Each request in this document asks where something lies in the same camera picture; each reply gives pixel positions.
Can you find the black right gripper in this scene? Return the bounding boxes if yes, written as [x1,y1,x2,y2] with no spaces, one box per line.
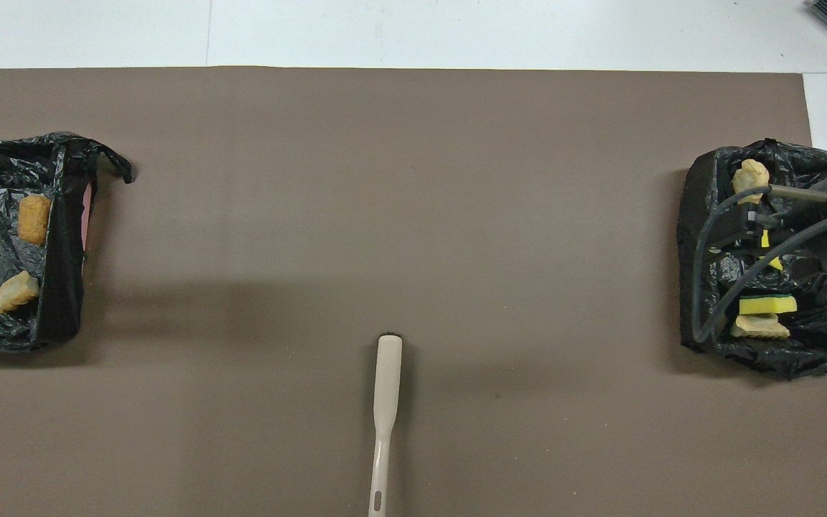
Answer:
[735,207,782,249]

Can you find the striped croissant bread piece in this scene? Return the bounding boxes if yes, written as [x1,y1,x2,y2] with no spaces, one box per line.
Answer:
[733,159,771,205]
[0,271,41,315]

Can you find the large yellow sponge piece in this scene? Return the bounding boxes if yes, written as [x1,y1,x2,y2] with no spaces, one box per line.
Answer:
[760,230,785,272]

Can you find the small yellow sponge piece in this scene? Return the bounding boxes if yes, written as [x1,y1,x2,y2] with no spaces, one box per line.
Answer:
[739,293,798,317]

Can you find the beige hand brush black bristles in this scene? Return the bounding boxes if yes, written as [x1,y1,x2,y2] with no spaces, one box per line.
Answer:
[368,334,404,517]

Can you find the trash bin black bag lined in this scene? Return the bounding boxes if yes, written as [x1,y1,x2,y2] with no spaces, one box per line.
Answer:
[677,139,827,380]

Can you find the empty bin black bag lined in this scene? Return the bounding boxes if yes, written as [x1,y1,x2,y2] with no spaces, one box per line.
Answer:
[0,131,134,353]

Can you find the pale flat bread piece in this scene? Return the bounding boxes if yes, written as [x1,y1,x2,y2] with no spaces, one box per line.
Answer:
[733,315,791,340]

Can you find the brown paper table mat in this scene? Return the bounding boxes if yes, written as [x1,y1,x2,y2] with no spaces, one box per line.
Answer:
[0,67,827,517]

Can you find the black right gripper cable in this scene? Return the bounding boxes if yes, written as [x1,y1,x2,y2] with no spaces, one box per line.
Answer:
[691,185,827,344]

